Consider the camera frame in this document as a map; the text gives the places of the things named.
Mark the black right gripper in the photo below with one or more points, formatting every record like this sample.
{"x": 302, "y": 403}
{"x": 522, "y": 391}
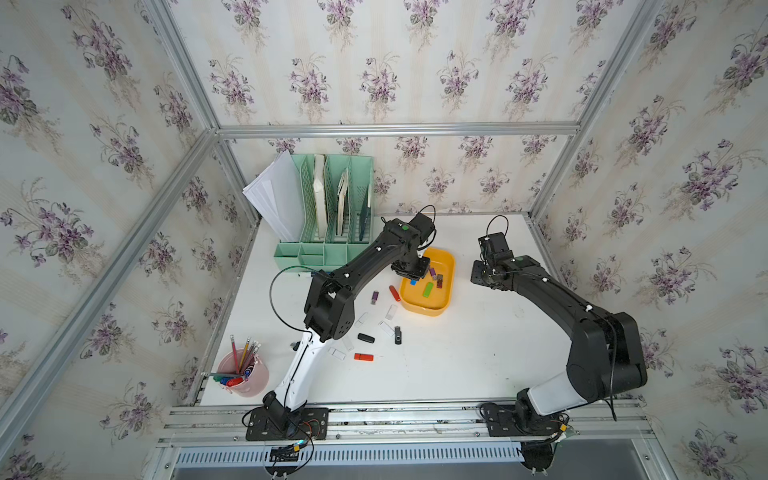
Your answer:
{"x": 474, "y": 273}

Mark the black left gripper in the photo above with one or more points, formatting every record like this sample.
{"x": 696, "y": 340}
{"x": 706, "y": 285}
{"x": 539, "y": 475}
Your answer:
{"x": 419, "y": 274}

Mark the yellow plastic storage box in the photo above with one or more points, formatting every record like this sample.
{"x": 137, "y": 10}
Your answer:
{"x": 431, "y": 295}

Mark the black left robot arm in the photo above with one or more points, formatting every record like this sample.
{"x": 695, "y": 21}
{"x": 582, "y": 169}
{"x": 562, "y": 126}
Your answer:
{"x": 330, "y": 303}

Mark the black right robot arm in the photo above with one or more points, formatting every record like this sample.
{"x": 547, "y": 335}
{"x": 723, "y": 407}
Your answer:
{"x": 605, "y": 356}

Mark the red oval usb drive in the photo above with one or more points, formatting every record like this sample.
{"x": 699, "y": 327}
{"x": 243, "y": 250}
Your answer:
{"x": 395, "y": 294}

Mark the black oval usb drive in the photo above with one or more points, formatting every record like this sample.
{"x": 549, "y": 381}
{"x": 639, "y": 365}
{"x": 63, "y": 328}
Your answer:
{"x": 365, "y": 338}

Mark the red rectangular usb drive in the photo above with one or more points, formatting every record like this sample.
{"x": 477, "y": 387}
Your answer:
{"x": 363, "y": 357}

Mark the green desk file organizer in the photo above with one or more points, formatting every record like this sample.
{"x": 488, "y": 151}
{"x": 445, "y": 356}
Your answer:
{"x": 336, "y": 196}

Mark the white paper stack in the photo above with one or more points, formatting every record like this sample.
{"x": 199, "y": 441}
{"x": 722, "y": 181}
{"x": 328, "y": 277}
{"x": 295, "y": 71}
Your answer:
{"x": 276, "y": 194}

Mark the pink pen cup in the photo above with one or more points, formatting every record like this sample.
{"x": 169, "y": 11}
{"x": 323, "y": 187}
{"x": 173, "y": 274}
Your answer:
{"x": 241, "y": 371}

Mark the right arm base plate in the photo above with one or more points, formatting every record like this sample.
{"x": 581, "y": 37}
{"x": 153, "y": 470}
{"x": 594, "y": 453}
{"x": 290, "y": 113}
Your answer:
{"x": 521, "y": 419}

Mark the aluminium front rail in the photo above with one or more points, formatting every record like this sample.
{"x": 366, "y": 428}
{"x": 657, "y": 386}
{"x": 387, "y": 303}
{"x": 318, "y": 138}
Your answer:
{"x": 367, "y": 423}

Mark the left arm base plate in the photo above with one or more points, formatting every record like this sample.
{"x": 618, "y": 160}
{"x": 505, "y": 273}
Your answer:
{"x": 274, "y": 421}

